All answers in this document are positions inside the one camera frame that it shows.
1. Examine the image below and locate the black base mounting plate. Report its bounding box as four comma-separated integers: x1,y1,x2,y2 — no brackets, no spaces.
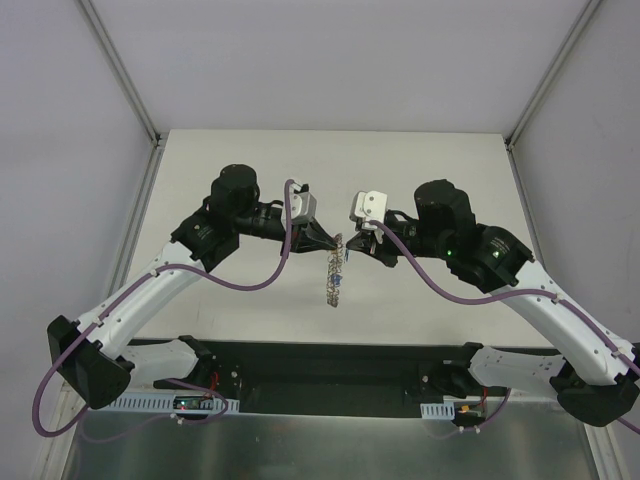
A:
152,337,506,416

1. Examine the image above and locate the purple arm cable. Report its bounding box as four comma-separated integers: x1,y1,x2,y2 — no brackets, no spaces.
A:
32,178,299,441
368,219,640,441

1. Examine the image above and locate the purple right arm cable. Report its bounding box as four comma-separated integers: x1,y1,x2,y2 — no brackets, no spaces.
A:
368,219,640,441

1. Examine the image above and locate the white slotted cable duct left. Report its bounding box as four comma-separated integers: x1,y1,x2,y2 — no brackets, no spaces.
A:
104,393,240,415

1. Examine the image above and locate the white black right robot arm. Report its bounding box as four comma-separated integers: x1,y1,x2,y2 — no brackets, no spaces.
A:
347,179,639,427

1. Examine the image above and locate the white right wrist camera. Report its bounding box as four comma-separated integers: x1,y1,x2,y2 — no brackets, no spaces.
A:
349,191,388,231

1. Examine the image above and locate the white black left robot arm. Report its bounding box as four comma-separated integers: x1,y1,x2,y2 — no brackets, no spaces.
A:
47,164,337,410

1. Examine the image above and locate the white slotted cable duct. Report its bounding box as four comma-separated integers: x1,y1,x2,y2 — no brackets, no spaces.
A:
420,401,456,421
104,393,240,415

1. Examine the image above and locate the aluminium corner frame post right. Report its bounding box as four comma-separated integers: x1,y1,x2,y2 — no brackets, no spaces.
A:
505,0,605,152

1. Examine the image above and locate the white slotted cable duct right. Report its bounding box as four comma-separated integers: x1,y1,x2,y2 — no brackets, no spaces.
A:
420,401,456,421

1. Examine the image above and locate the silver disc with key rings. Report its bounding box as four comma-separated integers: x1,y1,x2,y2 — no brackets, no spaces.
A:
326,233,348,308

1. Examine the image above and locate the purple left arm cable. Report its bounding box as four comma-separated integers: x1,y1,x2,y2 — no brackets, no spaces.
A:
32,178,299,441

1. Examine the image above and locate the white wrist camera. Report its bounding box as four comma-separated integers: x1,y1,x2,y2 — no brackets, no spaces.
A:
349,191,388,231
281,179,317,227

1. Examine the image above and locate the aluminium corner frame post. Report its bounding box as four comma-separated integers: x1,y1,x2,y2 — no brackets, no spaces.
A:
74,0,163,147
505,0,605,152

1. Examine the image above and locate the aluminium corner frame post left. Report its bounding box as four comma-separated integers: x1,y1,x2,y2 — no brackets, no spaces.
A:
74,0,163,147

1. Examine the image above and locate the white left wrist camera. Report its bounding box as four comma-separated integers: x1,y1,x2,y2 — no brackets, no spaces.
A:
281,179,317,227

